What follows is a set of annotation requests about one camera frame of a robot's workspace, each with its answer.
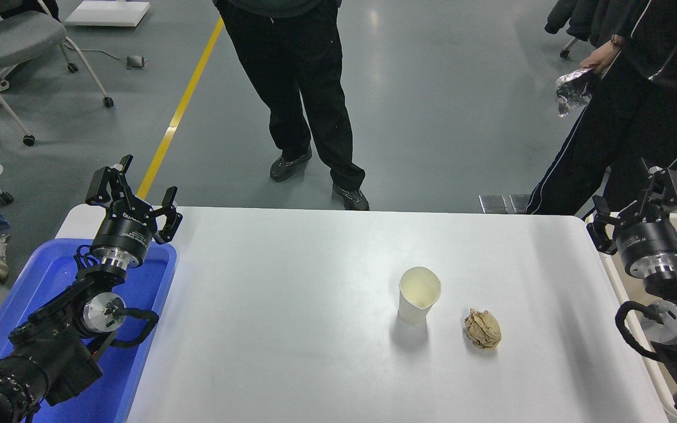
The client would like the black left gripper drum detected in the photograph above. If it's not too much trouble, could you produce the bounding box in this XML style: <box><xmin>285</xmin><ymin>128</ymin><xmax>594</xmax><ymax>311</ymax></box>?
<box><xmin>91</xmin><ymin>204</ymin><xmax>157</xmax><ymax>261</ymax></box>

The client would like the crumpled tan paper ball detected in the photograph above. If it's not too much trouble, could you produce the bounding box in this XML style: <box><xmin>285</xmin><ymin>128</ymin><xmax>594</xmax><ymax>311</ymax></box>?
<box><xmin>464</xmin><ymin>308</ymin><xmax>502</xmax><ymax>350</ymax></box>

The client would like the white paper cup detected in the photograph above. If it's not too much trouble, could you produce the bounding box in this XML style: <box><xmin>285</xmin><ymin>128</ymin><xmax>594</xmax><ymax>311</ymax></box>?
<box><xmin>398</xmin><ymin>266</ymin><xmax>442</xmax><ymax>325</ymax></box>

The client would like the grey office chair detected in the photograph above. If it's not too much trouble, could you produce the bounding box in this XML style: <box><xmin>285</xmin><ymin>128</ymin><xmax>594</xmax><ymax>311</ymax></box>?
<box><xmin>0</xmin><ymin>0</ymin><xmax>115</xmax><ymax>147</ymax></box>

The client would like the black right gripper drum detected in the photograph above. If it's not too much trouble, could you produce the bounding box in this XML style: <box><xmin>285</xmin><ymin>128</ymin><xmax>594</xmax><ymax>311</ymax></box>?
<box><xmin>615</xmin><ymin>218</ymin><xmax>677</xmax><ymax>273</ymax></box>

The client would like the chair draped with dark coat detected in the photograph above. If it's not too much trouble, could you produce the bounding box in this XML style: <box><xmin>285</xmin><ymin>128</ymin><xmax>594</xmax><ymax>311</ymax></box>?
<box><xmin>544</xmin><ymin>0</ymin><xmax>599</xmax><ymax>59</ymax></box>

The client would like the blue plastic tray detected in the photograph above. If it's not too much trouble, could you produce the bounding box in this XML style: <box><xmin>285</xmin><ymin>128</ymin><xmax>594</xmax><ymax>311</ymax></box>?
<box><xmin>0</xmin><ymin>238</ymin><xmax>178</xmax><ymax>423</ymax></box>

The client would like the flat white board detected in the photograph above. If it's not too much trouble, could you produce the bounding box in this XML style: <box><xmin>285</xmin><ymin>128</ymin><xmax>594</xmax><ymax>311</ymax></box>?
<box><xmin>63</xmin><ymin>0</ymin><xmax>151</xmax><ymax>28</ymax></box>

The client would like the person's right hand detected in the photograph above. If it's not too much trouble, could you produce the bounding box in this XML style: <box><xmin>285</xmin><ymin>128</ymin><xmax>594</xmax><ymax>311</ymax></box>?
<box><xmin>579</xmin><ymin>42</ymin><xmax>622</xmax><ymax>75</ymax></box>

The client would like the grey power adapter with cable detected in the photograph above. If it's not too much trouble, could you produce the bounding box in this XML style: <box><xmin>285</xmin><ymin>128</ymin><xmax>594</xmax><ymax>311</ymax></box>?
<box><xmin>66</xmin><ymin>47</ymin><xmax>147</xmax><ymax>71</ymax></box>

